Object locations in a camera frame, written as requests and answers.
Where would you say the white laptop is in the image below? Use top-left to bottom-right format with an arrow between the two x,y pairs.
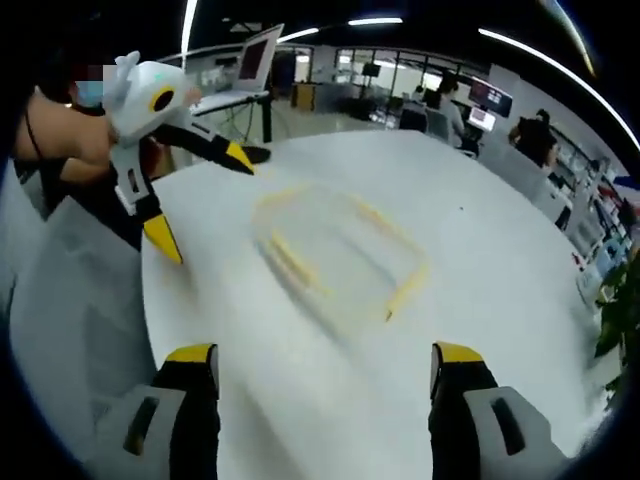
197,22 -> 286,114

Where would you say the clear plastic container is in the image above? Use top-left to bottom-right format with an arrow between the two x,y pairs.
259,192 -> 426,312

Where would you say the clear container with yellow clips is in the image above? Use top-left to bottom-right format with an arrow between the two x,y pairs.
249,183 -> 432,324

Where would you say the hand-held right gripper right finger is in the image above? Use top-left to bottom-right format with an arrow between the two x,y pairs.
428,341 -> 569,480

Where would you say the person's white shirt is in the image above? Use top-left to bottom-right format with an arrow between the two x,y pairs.
0,159 -> 151,426

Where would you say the ceiling light strip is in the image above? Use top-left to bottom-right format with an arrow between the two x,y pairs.
347,17 -> 404,28
179,0 -> 199,56
477,27 -> 640,151
277,27 -> 321,44

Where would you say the green plant in white pot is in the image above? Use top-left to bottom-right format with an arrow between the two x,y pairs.
593,252 -> 640,401

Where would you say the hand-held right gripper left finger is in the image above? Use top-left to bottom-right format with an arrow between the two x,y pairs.
94,342 -> 221,480

